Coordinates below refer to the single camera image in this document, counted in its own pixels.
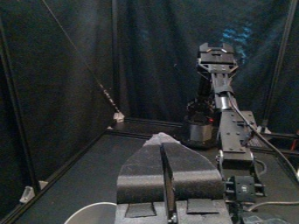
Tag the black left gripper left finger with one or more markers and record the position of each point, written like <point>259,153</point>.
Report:
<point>140,175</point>

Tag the black frame post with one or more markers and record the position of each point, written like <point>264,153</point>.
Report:
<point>115,52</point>
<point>17,116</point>
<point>278,64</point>

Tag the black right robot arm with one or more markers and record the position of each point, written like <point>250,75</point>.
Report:
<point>230,131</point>

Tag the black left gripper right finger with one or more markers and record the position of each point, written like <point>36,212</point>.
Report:
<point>194,178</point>

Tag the white corner bracket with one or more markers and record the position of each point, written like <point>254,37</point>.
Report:
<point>27,194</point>
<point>119,117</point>

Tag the black cloth curtain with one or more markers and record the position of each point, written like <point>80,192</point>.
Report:
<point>155,58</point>

